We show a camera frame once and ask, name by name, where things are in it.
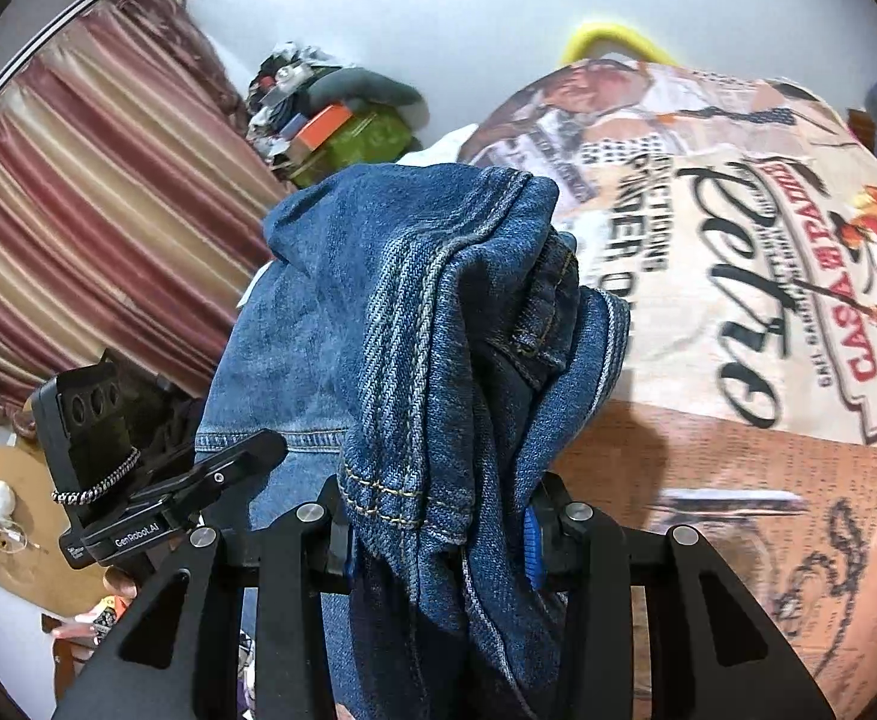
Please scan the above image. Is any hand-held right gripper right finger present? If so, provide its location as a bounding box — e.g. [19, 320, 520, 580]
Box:
[524, 472, 822, 720]

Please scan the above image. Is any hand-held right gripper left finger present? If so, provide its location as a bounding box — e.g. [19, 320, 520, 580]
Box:
[52, 476, 353, 720]

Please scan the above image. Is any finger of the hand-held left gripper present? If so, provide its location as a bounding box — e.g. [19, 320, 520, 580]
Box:
[134, 429, 290, 522]

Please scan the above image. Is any blue denim jacket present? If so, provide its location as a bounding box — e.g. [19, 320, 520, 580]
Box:
[194, 163, 630, 720]

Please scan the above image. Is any person's left hand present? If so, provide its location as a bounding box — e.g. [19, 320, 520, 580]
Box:
[103, 567, 145, 605]

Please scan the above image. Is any brown cardboard sheet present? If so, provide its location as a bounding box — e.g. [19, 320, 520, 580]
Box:
[0, 435, 110, 595]

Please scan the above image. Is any striped red beige curtain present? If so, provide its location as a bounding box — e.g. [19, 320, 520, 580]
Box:
[0, 0, 297, 425]

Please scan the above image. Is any printed blanket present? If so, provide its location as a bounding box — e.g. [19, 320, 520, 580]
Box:
[457, 56, 877, 720]

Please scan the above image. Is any orange box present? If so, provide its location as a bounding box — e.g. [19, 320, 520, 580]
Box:
[292, 103, 353, 158]

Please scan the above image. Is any pile of clutter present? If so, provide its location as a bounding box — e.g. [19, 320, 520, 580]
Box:
[245, 41, 335, 166]

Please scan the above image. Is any yellow pillow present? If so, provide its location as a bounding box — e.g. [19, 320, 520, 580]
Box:
[562, 22, 681, 66]

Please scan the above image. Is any white curtain rail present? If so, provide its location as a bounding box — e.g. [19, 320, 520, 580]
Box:
[0, 0, 119, 137]

